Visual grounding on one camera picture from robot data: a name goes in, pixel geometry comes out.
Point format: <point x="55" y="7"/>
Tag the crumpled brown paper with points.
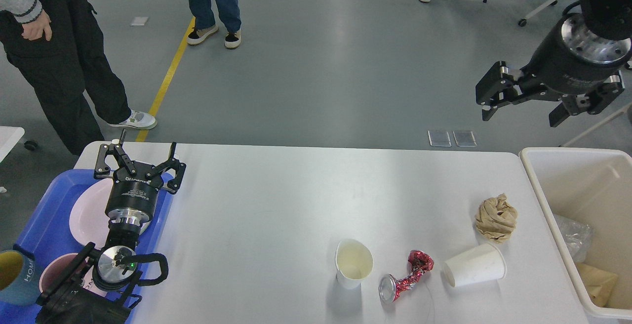
<point x="496" y="219"/>

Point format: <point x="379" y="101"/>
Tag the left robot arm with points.
<point x="97" y="285"/>

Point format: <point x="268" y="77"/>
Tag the dark teal mug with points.
<point x="20" y="273"/>

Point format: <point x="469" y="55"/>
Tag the crushed red can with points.
<point x="390" y="288"/>

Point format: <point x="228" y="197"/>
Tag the pink plate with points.
<point x="89" y="221"/>

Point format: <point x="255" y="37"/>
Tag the white paper cup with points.
<point x="480" y="264"/>
<point x="354" y="262"/>

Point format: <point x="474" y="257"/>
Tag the blue plastic tray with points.
<point x="47" y="234"/>

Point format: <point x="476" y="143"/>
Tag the person in grey sweater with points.
<point x="58" y="46"/>

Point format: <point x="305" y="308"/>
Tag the lying white paper cup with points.
<point x="480" y="264"/>

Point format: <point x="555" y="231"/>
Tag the floor plate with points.
<point x="439" y="138"/>
<point x="465" y="138"/>

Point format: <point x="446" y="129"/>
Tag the beige plastic bin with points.
<point x="593" y="187"/>

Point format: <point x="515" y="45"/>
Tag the large foil sheet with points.
<point x="576" y="235"/>

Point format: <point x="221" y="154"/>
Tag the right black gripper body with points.
<point x="574" y="60"/>

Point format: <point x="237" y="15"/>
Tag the left floor plate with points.
<point x="439" y="138"/>

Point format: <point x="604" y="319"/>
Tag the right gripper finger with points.
<point x="501" y="86"/>
<point x="593" y="102"/>

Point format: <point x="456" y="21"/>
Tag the right floor plate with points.
<point x="465" y="138"/>

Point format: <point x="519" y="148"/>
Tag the white side table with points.
<point x="9" y="137"/>

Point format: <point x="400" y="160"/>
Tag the pink mug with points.
<point x="55" y="269"/>

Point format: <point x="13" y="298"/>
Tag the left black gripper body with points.
<point x="132" y="199"/>

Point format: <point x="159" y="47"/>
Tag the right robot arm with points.
<point x="610" y="19"/>

